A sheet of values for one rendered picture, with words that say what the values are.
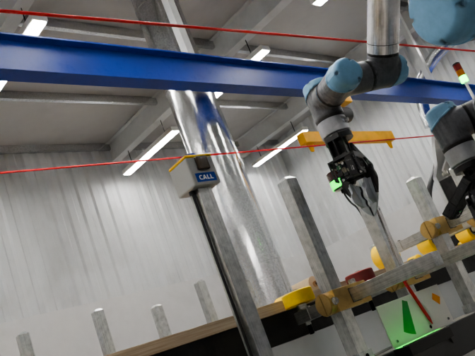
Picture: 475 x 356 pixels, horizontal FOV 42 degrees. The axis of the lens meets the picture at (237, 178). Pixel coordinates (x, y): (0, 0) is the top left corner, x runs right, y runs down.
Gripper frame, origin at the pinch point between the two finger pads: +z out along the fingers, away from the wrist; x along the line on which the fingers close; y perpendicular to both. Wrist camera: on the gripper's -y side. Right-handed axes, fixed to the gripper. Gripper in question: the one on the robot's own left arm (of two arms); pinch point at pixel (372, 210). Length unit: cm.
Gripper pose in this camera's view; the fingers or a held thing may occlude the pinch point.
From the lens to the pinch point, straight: 152.4
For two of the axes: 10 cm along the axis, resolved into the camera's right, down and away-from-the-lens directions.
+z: 3.3, 9.0, -2.9
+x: 7.9, -4.4, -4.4
